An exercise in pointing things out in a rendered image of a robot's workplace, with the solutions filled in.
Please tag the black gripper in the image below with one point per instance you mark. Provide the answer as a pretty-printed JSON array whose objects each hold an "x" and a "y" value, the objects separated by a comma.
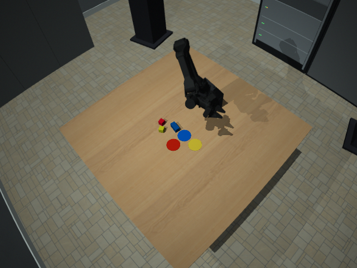
[{"x": 211, "y": 111}]

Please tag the blue circle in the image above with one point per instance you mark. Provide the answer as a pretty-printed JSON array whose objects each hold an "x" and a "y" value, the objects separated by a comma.
[{"x": 184, "y": 135}]

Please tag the olive yellow cube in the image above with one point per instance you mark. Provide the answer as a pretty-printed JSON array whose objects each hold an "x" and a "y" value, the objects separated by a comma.
[{"x": 161, "y": 129}]

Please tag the blue block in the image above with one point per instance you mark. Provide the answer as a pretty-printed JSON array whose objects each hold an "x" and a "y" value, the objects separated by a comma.
[{"x": 175, "y": 127}]

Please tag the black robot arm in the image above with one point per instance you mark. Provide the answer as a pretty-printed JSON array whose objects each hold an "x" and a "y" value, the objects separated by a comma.
[{"x": 192, "y": 80}]

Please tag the red cube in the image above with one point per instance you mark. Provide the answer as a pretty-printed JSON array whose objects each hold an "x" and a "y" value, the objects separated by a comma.
[{"x": 161, "y": 122}]

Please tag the yellow circle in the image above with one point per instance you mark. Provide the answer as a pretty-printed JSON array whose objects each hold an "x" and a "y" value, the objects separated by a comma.
[{"x": 195, "y": 144}]

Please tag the red circle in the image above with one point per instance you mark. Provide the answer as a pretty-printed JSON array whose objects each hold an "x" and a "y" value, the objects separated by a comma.
[{"x": 173, "y": 144}]

